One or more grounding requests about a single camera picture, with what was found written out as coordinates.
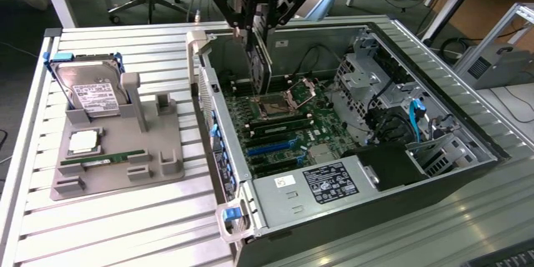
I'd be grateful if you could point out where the graphics card with metal bracket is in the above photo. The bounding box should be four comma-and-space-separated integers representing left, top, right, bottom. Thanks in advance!
232, 3, 275, 96

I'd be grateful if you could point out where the black office chair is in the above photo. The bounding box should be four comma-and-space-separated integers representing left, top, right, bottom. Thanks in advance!
107, 0, 198, 24

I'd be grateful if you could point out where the metal socket cover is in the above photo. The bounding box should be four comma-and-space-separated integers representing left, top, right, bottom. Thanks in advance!
283, 78, 321, 107

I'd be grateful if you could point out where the silver metal disk bay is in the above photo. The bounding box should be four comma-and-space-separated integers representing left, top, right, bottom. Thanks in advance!
333, 51, 422, 143

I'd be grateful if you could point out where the CPU socket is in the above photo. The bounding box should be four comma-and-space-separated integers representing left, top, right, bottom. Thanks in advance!
254, 94, 299, 121

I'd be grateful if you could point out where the black stand pole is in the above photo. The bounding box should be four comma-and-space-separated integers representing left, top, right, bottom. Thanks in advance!
421, 0, 491, 43

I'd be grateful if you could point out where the hard disk in blue carrier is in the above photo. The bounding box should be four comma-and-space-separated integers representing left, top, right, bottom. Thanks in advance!
43, 51, 128, 118

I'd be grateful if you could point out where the green motherboard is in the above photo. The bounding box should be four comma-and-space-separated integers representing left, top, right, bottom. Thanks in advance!
223, 76, 365, 179

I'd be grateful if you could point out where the black RAM stick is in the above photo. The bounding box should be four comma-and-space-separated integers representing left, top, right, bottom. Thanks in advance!
250, 119, 314, 138

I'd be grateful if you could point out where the black expansion slot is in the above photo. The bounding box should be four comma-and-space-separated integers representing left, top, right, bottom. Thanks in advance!
252, 158, 302, 177
243, 135, 293, 148

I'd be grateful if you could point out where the blue expansion slot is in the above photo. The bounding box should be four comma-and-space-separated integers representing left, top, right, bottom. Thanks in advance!
246, 142, 295, 155

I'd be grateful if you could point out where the silver chipset heatsink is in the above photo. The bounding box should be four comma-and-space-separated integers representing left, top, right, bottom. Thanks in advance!
309, 145, 339, 163

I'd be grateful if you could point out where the grey plastic parts rack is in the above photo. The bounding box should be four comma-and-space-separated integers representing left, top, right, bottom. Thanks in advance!
48, 71, 188, 202

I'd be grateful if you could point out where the grey computer tower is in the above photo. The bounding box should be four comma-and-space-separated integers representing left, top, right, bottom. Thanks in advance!
453, 43, 534, 89

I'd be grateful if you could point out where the silver CPU chip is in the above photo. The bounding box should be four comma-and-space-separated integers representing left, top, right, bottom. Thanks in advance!
68, 131, 102, 155

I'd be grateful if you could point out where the green RAM stick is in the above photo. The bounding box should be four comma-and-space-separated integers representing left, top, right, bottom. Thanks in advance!
60, 150, 142, 166

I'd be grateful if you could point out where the grey power supply with label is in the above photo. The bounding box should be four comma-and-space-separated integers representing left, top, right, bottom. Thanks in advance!
250, 154, 379, 229

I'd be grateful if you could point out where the blue case latch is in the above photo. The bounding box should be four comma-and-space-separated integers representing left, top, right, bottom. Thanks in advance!
222, 207, 243, 223

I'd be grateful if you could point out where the open black PC case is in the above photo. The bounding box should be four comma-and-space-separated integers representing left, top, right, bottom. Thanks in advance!
186, 21, 513, 267

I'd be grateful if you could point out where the black keyboard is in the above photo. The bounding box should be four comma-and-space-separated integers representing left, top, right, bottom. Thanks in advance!
466, 241, 534, 267

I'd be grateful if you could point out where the black looped wire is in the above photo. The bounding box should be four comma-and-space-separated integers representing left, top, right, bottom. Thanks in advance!
294, 44, 347, 76

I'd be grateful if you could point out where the blue flat wire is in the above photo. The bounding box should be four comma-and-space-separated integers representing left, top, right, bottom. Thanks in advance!
410, 98, 429, 143

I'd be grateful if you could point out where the aluminium profile frame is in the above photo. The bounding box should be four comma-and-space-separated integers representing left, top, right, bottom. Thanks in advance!
453, 1, 534, 71

